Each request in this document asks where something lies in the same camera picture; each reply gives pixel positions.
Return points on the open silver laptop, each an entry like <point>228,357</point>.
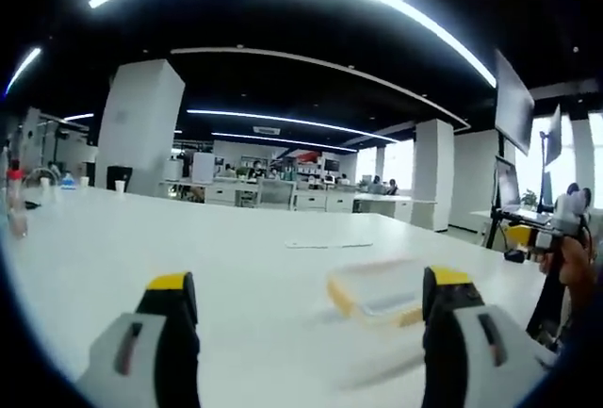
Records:
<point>509,186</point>

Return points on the small white appliance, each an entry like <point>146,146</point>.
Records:
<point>174,170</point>

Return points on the small dark monitor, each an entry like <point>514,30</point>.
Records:
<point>555,137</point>

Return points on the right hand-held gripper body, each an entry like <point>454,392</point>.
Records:
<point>563,217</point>

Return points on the large dark monitor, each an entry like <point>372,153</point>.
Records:
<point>513,102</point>

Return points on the black bin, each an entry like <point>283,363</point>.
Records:
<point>118,174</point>

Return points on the blue tissue box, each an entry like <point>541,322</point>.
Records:
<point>69,186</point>

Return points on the small green plant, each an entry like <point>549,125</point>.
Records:
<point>241,173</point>

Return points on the potted green plant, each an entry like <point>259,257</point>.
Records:
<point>530,198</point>

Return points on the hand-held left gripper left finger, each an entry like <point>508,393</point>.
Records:
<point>151,356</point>

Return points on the white flat table strip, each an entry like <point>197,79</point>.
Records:
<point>330,244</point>

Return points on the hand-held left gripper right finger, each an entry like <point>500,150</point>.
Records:
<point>471,356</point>

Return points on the red capped bottle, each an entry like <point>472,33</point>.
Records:
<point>15,182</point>

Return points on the tall white appliance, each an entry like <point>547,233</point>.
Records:
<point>203,168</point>

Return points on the ceiling light strip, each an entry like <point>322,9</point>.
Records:
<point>282,119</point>
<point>282,141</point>
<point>26,66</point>

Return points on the black tripod stand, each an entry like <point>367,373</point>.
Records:
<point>493,231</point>

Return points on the clear storage box yellow latches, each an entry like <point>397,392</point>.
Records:
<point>372,292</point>

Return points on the row of white cabinets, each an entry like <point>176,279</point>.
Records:
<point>311,200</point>

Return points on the white paper cup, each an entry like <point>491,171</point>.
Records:
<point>121,187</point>
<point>44,184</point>
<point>84,182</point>

